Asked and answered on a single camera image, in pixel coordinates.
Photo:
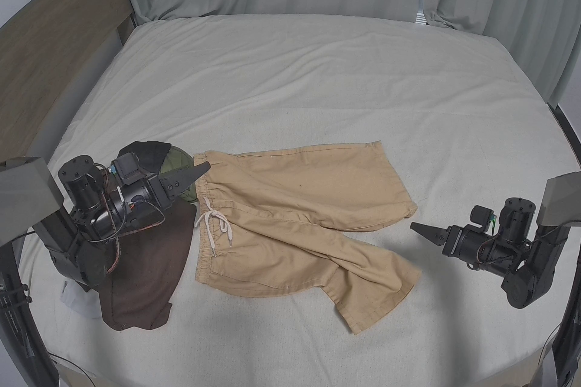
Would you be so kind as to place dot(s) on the green garment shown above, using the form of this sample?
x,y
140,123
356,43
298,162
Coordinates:
x,y
177,160

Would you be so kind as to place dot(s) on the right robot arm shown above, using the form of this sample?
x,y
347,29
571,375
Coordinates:
x,y
531,281

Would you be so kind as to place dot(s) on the black garment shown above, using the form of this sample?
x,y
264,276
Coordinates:
x,y
143,154

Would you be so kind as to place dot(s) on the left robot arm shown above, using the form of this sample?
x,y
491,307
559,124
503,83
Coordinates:
x,y
68,258

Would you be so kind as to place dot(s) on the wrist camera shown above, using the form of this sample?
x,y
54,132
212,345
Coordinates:
x,y
481,215
129,165

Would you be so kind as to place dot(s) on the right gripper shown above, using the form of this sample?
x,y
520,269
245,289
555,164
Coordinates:
x,y
467,244

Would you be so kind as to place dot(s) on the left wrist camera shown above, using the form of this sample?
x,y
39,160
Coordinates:
x,y
129,165

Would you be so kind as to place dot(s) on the beige shorts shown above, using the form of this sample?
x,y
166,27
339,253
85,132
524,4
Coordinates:
x,y
295,194

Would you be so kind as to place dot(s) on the bed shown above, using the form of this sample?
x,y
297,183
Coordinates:
x,y
317,104

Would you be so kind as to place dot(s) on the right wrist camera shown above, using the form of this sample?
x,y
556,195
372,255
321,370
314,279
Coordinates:
x,y
481,215

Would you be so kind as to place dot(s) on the brown shorts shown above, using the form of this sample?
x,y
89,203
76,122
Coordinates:
x,y
145,276

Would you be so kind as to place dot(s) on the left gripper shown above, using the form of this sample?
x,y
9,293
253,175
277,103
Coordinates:
x,y
136,199

